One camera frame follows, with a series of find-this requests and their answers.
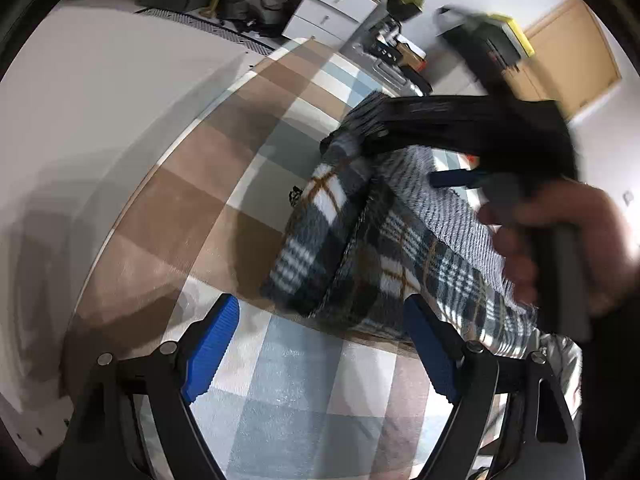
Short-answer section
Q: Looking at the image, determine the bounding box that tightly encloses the right hand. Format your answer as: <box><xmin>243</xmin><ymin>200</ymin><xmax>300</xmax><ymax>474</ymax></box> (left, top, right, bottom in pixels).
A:
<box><xmin>477</xmin><ymin>180</ymin><xmax>639</xmax><ymax>316</ymax></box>

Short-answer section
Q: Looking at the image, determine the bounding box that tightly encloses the checkered brown blue bedsheet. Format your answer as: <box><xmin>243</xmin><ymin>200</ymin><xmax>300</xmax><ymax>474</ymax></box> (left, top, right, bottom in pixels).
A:
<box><xmin>63</xmin><ymin>39</ymin><xmax>449</xmax><ymax>479</ymax></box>

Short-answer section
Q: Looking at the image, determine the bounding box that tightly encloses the white bed frame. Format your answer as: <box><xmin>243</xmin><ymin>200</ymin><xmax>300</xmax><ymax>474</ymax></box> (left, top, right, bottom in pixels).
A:
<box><xmin>1</xmin><ymin>6</ymin><xmax>259</xmax><ymax>465</ymax></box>

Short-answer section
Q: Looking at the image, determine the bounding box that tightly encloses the plaid fleece knit-lined garment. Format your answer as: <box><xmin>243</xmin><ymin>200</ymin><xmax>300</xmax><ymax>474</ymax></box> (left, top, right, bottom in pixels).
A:
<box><xmin>260</xmin><ymin>91</ymin><xmax>537</xmax><ymax>358</ymax></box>

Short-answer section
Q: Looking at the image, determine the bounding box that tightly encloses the wooden door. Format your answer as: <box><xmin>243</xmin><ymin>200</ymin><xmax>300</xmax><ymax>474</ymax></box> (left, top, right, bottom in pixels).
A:
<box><xmin>503</xmin><ymin>0</ymin><xmax>620</xmax><ymax>119</ymax></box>

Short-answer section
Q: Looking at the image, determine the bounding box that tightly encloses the white drawer cabinet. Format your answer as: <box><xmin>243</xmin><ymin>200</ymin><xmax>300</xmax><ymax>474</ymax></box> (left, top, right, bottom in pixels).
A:
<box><xmin>282</xmin><ymin>0</ymin><xmax>381</xmax><ymax>50</ymax></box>

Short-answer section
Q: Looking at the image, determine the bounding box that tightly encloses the silver aluminium suitcase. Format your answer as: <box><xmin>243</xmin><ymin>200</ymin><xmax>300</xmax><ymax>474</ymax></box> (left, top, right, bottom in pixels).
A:
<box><xmin>344</xmin><ymin>41</ymin><xmax>433</xmax><ymax>96</ymax></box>

